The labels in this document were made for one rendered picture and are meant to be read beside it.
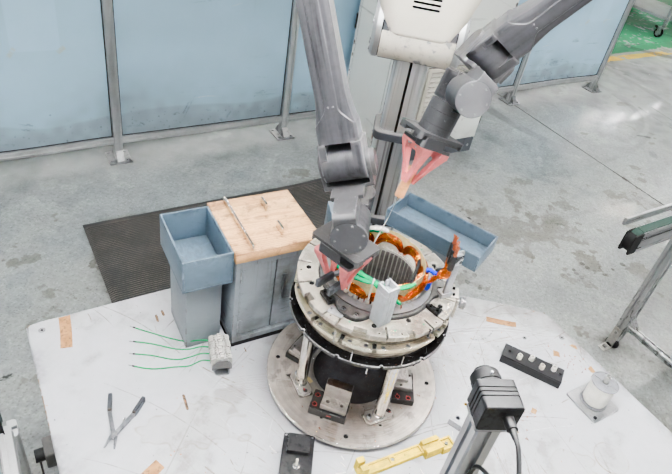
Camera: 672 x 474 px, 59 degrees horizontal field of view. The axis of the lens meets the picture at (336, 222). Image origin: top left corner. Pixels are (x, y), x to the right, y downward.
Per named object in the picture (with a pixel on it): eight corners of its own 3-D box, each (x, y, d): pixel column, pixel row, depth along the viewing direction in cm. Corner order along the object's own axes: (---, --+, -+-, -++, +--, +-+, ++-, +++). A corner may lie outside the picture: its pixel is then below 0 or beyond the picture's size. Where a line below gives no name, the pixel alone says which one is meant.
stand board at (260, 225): (235, 264, 123) (236, 256, 121) (206, 211, 135) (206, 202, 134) (321, 245, 132) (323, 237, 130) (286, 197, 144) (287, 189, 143)
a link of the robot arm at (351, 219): (374, 141, 90) (319, 149, 92) (368, 182, 81) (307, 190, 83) (387, 206, 97) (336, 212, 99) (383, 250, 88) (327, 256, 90)
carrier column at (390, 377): (376, 422, 126) (397, 359, 114) (370, 413, 128) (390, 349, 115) (385, 418, 127) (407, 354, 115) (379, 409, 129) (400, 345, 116)
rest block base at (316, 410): (314, 394, 130) (315, 388, 128) (349, 405, 129) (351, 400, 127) (307, 412, 126) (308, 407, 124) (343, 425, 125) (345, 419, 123)
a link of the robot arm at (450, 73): (475, 72, 101) (446, 58, 100) (488, 80, 95) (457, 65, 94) (455, 109, 103) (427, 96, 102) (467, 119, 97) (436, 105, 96)
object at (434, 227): (464, 319, 158) (498, 236, 141) (446, 342, 150) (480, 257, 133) (386, 273, 168) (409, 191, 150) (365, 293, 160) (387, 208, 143)
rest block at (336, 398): (325, 392, 128) (328, 376, 125) (350, 400, 127) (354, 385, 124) (319, 408, 125) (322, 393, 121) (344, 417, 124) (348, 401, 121)
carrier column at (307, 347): (298, 390, 130) (310, 325, 117) (292, 381, 131) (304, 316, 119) (308, 386, 131) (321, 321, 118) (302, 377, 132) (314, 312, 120)
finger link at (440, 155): (430, 194, 104) (456, 146, 101) (400, 186, 100) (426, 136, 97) (409, 177, 109) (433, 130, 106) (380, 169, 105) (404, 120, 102)
